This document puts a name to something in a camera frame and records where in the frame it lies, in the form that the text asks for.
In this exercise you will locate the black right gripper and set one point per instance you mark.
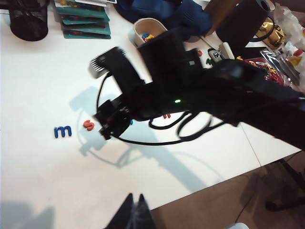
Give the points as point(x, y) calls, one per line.
point(135, 107)

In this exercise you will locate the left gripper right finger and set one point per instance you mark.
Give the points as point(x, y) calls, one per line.
point(143, 217)

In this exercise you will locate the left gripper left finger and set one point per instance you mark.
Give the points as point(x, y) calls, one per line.
point(121, 217)

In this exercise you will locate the orange letter s magnet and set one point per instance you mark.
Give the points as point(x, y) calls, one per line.
point(89, 124)

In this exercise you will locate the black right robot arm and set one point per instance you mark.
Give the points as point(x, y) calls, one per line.
point(238, 100)

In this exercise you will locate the light blue letter r magnet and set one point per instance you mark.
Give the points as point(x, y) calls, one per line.
point(131, 122)

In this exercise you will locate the blue letter m magnet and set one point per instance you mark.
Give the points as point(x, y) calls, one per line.
point(62, 127)

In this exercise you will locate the red letter h magnet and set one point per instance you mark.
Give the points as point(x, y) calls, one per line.
point(166, 116)

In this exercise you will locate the teal letter magnet pack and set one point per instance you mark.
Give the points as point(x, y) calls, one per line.
point(90, 28)
point(83, 13)
point(90, 36)
point(81, 22)

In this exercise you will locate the small blue letter magnet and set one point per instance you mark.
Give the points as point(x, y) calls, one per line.
point(143, 36)

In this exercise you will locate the small red letter magnet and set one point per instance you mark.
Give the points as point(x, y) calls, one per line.
point(199, 52)

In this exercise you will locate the small green letter magnet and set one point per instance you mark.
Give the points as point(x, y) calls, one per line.
point(209, 61)

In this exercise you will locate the small yellow letter magnet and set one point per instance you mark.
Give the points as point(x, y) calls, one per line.
point(239, 58)

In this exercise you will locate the plastic bag of letter magnets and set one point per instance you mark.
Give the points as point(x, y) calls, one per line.
point(274, 68)

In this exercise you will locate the beige oval pulp tray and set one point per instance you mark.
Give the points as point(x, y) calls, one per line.
point(143, 26)

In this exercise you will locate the blue foam shoes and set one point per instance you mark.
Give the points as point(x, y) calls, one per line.
point(147, 9)

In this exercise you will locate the black mesh pen holder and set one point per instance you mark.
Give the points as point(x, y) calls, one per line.
point(28, 21)

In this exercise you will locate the white remote device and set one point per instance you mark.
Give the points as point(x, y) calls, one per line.
point(226, 50)

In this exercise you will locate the brown cardboard box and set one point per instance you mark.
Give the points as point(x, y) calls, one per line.
point(219, 12)

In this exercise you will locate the black cylinder container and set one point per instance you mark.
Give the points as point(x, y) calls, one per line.
point(238, 21)

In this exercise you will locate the gold foil pouch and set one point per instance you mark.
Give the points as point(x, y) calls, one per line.
point(274, 35)

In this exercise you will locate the clear plastic bag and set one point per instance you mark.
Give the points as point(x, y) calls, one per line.
point(288, 19)

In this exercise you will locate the black bar wrist camera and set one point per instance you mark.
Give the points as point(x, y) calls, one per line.
point(119, 69)

